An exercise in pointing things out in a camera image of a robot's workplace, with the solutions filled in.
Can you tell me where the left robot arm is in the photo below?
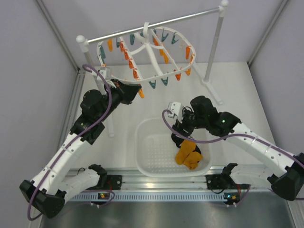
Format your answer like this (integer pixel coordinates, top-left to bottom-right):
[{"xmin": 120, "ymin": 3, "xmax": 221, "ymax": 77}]
[{"xmin": 19, "ymin": 80, "xmax": 141, "ymax": 219}]

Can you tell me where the white oval clip hanger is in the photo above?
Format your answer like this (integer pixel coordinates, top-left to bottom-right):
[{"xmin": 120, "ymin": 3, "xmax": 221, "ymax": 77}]
[{"xmin": 96, "ymin": 23, "xmax": 196, "ymax": 84}]

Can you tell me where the orange clothes peg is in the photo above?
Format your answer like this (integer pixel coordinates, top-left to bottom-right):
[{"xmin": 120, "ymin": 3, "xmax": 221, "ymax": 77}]
[
  {"xmin": 133, "ymin": 68, "xmax": 139, "ymax": 79},
  {"xmin": 175, "ymin": 73, "xmax": 181, "ymax": 81},
  {"xmin": 129, "ymin": 58, "xmax": 134, "ymax": 69},
  {"xmin": 138, "ymin": 89, "xmax": 145, "ymax": 99}
]

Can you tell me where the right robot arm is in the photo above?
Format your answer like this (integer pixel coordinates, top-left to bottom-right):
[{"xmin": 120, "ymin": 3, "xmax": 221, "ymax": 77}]
[{"xmin": 168, "ymin": 95, "xmax": 304, "ymax": 201}]

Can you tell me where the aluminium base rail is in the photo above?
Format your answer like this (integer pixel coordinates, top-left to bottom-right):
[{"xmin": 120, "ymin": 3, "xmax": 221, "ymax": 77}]
[{"xmin": 71, "ymin": 167, "xmax": 268, "ymax": 204}]

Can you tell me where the white laundry basket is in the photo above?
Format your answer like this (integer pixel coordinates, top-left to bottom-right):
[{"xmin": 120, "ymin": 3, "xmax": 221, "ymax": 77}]
[{"xmin": 134, "ymin": 117, "xmax": 213, "ymax": 178}]

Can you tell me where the mustard yellow sock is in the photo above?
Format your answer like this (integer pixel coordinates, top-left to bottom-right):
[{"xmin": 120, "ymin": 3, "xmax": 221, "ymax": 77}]
[
  {"xmin": 175, "ymin": 140, "xmax": 196, "ymax": 165},
  {"xmin": 183, "ymin": 152, "xmax": 203, "ymax": 170}
]

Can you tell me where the white drying rack stand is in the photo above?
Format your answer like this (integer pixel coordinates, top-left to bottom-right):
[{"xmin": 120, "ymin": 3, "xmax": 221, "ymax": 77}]
[{"xmin": 76, "ymin": 0, "xmax": 229, "ymax": 138}]

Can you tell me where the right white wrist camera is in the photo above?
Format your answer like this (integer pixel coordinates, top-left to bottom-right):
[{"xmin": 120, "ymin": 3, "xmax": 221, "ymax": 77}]
[{"xmin": 168, "ymin": 102, "xmax": 183, "ymax": 121}]

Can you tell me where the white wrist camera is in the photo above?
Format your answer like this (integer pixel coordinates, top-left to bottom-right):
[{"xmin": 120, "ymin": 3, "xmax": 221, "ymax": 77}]
[
  {"xmin": 168, "ymin": 102, "xmax": 183, "ymax": 121},
  {"xmin": 96, "ymin": 67, "xmax": 116, "ymax": 89}
]

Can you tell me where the teal clothes peg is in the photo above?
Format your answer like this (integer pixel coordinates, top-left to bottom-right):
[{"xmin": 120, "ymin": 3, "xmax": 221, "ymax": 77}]
[
  {"xmin": 149, "ymin": 80, "xmax": 156, "ymax": 89},
  {"xmin": 161, "ymin": 77, "xmax": 169, "ymax": 86}
]

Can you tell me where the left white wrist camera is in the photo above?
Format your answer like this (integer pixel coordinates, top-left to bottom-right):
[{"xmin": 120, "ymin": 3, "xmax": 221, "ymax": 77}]
[{"xmin": 96, "ymin": 67, "xmax": 116, "ymax": 89}]

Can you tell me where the black striped sock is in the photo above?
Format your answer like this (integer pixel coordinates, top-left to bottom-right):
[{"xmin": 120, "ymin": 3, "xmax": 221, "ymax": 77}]
[{"xmin": 171, "ymin": 133, "xmax": 201, "ymax": 154}]

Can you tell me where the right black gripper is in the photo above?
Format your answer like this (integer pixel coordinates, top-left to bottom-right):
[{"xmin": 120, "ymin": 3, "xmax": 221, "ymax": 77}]
[{"xmin": 172, "ymin": 108, "xmax": 208, "ymax": 138}]

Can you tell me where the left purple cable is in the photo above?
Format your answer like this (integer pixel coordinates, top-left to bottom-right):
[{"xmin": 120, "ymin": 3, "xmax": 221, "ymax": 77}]
[{"xmin": 26, "ymin": 63, "xmax": 112, "ymax": 221}]

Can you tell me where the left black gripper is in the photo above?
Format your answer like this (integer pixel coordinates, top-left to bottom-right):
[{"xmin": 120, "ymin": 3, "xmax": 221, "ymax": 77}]
[{"xmin": 98, "ymin": 78, "xmax": 141, "ymax": 122}]

